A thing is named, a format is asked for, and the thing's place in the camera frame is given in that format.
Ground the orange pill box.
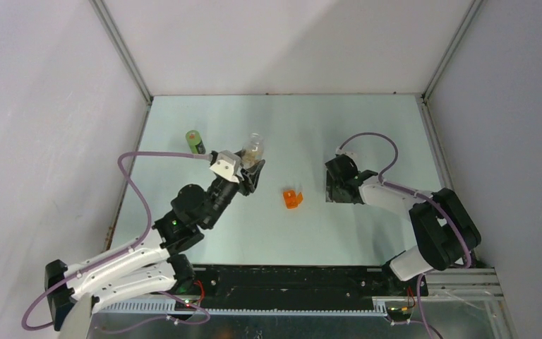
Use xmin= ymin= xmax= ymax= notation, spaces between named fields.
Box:
xmin=282 ymin=189 xmax=303 ymax=210

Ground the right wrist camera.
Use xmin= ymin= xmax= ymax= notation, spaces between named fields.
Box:
xmin=335 ymin=148 xmax=358 ymax=162

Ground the green pill bottle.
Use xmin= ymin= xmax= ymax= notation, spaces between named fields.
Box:
xmin=185 ymin=130 xmax=206 ymax=155

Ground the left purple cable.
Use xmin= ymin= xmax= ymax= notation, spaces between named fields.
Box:
xmin=21 ymin=150 xmax=213 ymax=332

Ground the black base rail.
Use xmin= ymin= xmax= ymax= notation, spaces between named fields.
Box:
xmin=169 ymin=264 xmax=428 ymax=311

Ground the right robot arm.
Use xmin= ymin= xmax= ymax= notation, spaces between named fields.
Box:
xmin=325 ymin=153 xmax=482 ymax=295

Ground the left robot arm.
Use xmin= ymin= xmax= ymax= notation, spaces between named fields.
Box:
xmin=44 ymin=149 xmax=265 ymax=331

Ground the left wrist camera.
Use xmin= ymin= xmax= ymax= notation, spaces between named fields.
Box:
xmin=210 ymin=150 xmax=241 ymax=184

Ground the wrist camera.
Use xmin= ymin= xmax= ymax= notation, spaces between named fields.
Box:
xmin=210 ymin=150 xmax=241 ymax=184
xmin=335 ymin=148 xmax=358 ymax=162

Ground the clear pill bottle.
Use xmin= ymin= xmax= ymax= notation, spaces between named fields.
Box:
xmin=242 ymin=133 xmax=264 ymax=165

